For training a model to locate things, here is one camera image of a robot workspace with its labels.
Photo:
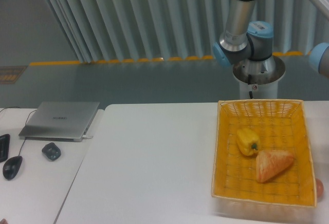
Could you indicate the yellow bell pepper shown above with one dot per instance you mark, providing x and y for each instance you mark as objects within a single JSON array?
[{"x": 248, "y": 141}]

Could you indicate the orange-red round fruit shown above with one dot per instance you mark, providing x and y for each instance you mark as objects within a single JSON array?
[{"x": 320, "y": 188}]

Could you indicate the triangular bread piece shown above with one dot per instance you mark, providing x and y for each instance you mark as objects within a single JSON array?
[{"x": 270, "y": 163}]

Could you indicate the silver laptop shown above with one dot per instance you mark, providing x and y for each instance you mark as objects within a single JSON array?
[{"x": 60, "y": 121}]

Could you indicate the black computer mouse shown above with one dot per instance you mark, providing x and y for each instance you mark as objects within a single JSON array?
[{"x": 12, "y": 167}]

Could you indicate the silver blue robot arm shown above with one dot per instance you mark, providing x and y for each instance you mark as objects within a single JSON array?
[{"x": 247, "y": 46}]

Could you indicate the grey folding partition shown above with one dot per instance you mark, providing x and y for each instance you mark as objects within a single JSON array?
[{"x": 182, "y": 29}]

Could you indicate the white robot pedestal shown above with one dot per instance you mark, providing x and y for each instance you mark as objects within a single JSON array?
[{"x": 259, "y": 79}]

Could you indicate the small black device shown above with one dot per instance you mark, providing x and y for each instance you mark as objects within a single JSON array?
[{"x": 51, "y": 151}]

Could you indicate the yellow woven basket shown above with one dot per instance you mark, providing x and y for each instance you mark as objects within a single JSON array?
[{"x": 281, "y": 125}]

